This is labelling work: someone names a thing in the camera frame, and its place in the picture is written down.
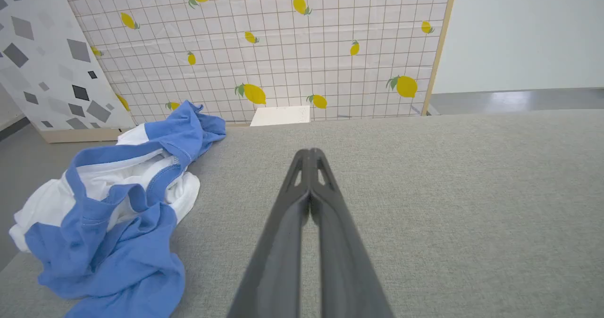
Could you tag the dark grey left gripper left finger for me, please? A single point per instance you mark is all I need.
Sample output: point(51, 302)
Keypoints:
point(278, 261)

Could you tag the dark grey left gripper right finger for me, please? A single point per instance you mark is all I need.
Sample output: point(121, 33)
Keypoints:
point(344, 271)

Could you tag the blue and white garment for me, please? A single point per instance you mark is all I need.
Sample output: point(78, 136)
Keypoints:
point(118, 261)

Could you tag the small white box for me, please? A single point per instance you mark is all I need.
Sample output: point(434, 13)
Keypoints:
point(281, 116)

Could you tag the lemon print grid backdrop panel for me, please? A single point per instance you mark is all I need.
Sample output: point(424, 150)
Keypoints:
point(283, 58)

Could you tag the grey terrazzo pattern panel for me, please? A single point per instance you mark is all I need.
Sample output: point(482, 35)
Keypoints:
point(42, 63)

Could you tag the light wooden frame strip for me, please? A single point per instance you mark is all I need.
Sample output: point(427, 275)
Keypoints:
point(439, 49)

